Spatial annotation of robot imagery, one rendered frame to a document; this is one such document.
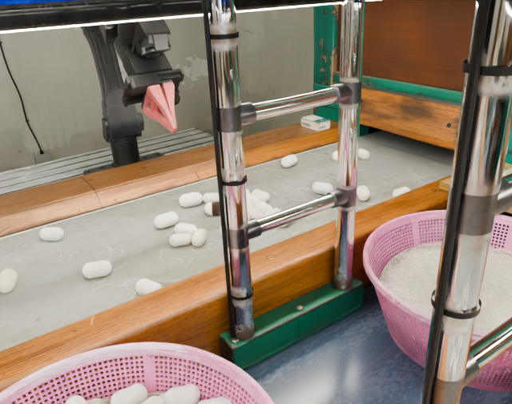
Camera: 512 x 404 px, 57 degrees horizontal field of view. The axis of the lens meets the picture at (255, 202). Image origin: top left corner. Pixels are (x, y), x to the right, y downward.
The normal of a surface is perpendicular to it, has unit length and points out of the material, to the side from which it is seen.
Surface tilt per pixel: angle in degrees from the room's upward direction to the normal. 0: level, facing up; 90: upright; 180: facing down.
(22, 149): 90
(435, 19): 90
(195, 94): 90
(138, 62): 41
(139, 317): 0
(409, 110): 66
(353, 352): 0
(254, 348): 90
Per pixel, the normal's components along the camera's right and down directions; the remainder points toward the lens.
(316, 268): 0.56, 0.33
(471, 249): -0.18, 0.42
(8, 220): 0.36, -0.41
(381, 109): -0.78, -0.10
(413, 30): -0.83, 0.27
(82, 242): -0.04, -0.91
